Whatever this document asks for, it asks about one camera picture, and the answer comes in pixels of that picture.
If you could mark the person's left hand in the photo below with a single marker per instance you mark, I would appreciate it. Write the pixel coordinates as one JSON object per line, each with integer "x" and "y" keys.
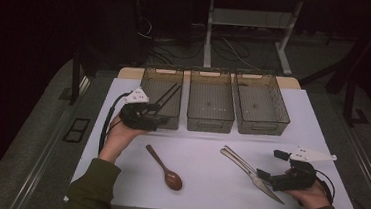
{"x": 117, "y": 139}

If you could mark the black floor socket frame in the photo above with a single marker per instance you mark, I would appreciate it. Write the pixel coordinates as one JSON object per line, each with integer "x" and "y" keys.
{"x": 70, "y": 135}

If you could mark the brown wooden spoon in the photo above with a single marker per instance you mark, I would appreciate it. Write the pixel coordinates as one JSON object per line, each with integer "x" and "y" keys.
{"x": 173, "y": 181}

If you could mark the smoky transparent plastic bin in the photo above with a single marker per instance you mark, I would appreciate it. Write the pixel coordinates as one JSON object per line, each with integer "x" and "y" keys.
{"x": 258, "y": 105}
{"x": 172, "y": 122}
{"x": 211, "y": 101}

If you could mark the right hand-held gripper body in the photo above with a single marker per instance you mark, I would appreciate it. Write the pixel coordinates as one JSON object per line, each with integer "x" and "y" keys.
{"x": 296, "y": 180}

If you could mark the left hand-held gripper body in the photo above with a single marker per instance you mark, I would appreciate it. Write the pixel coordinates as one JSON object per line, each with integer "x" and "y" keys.
{"x": 138, "y": 119}

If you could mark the white table cover sheet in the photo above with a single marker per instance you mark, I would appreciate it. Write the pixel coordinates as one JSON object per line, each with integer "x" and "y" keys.
{"x": 212, "y": 200}

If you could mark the black metal stand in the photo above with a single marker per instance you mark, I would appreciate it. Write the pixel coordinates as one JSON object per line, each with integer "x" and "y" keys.
{"x": 350, "y": 97}

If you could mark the metal floor rail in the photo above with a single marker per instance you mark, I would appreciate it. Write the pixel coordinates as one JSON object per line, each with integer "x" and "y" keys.
{"x": 39, "y": 166}
{"x": 368, "y": 172}

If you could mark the white metal desk frame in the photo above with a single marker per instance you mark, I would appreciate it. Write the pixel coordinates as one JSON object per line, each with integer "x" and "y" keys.
{"x": 209, "y": 36}

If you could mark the person's right hand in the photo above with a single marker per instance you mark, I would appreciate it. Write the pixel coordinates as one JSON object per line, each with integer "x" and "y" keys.
{"x": 313, "y": 197}

